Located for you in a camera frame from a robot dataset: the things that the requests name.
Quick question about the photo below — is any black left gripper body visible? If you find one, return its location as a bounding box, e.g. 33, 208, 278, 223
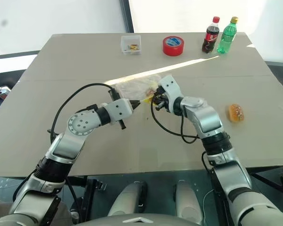
108, 87, 133, 130

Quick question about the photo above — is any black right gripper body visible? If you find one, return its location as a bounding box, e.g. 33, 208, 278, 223
155, 86, 173, 113

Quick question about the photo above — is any clear plastic bag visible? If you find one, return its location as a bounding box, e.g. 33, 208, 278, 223
113, 74, 162, 104

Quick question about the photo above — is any yellow snack packet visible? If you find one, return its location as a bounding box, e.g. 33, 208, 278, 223
141, 95, 156, 105

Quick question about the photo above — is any orange burger shaped snack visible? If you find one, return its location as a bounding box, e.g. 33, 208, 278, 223
228, 104, 246, 122

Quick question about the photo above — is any red tape roll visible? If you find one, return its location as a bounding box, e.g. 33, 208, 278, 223
162, 35, 185, 57

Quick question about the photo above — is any clear plastic box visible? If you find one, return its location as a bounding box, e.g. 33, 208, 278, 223
120, 35, 142, 56

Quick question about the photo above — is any cola bottle red cap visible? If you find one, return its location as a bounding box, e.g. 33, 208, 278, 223
201, 16, 221, 54

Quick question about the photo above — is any green bottle yellow cap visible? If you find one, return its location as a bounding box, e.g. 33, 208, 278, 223
216, 16, 239, 54

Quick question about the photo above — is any silver left robot leg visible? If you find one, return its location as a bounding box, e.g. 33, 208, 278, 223
107, 181, 148, 217

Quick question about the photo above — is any silver robot leg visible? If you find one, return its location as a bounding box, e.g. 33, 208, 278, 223
174, 180, 203, 218
107, 181, 148, 217

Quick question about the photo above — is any silver right robot leg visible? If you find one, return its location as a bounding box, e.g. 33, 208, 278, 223
174, 180, 203, 218

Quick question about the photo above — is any red and white object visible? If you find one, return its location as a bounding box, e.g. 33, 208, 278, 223
0, 86, 11, 98

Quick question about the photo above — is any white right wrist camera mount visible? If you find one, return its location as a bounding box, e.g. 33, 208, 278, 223
159, 74, 183, 114

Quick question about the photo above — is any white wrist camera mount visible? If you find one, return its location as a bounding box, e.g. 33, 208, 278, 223
159, 74, 183, 114
105, 98, 133, 125

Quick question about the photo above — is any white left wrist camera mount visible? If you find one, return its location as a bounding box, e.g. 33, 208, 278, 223
105, 98, 133, 125

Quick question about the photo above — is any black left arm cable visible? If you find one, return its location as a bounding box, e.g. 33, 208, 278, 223
47, 82, 115, 142

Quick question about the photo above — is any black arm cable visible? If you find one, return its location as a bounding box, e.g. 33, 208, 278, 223
47, 82, 115, 142
150, 101, 201, 144

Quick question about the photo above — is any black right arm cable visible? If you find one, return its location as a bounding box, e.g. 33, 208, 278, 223
150, 101, 201, 144

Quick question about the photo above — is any black vertical post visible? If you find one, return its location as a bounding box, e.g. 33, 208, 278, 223
119, 0, 135, 33

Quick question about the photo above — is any black table frame bracket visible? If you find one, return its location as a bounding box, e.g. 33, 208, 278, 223
81, 178, 108, 224

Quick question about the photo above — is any thin white cable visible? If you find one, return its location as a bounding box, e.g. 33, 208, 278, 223
201, 188, 215, 219

